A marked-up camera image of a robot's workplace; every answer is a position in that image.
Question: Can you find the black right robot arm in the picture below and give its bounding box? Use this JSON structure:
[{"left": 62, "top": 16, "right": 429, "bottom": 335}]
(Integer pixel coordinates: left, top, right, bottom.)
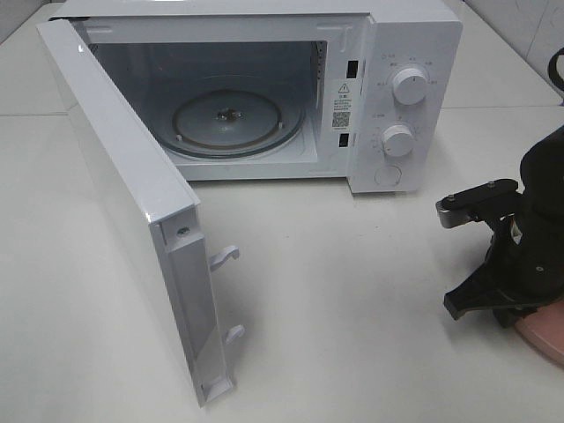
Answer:
[{"left": 436, "top": 129, "right": 563, "bottom": 327}]

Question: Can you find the upper white power knob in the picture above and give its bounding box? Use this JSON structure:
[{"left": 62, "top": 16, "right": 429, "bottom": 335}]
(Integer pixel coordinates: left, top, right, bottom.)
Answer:
[{"left": 391, "top": 65, "right": 428, "bottom": 106}]

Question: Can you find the pink round plate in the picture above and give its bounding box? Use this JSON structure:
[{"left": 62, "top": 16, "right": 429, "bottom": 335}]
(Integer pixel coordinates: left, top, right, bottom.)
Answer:
[{"left": 515, "top": 300, "right": 564, "bottom": 367}]

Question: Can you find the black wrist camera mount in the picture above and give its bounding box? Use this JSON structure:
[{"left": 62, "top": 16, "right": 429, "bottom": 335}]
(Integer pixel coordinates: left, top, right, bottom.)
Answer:
[{"left": 435, "top": 179, "right": 521, "bottom": 232}]

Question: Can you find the white door release button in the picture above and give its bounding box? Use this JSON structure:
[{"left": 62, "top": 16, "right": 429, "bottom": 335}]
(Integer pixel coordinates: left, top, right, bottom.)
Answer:
[{"left": 375, "top": 165, "right": 402, "bottom": 187}]

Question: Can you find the glass microwave turntable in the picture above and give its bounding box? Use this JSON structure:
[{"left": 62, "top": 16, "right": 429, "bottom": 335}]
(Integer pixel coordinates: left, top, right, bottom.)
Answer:
[{"left": 160, "top": 88, "right": 305, "bottom": 160}]

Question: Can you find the white microwave door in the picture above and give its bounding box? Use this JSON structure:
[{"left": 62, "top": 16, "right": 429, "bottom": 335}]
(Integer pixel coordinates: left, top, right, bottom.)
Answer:
[{"left": 38, "top": 19, "right": 244, "bottom": 405}]

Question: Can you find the white microwave oven body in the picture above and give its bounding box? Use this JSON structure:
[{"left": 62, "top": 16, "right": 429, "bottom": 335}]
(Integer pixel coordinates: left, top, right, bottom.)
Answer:
[{"left": 45, "top": 1, "right": 463, "bottom": 193}]

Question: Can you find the lower white timer knob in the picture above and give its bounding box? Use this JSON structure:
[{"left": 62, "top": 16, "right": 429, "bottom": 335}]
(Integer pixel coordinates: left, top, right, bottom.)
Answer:
[{"left": 382, "top": 124, "right": 415, "bottom": 158}]

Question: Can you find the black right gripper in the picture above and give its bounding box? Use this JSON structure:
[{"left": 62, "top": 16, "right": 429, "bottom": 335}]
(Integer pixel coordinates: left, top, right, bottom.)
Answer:
[{"left": 443, "top": 213, "right": 563, "bottom": 328}]

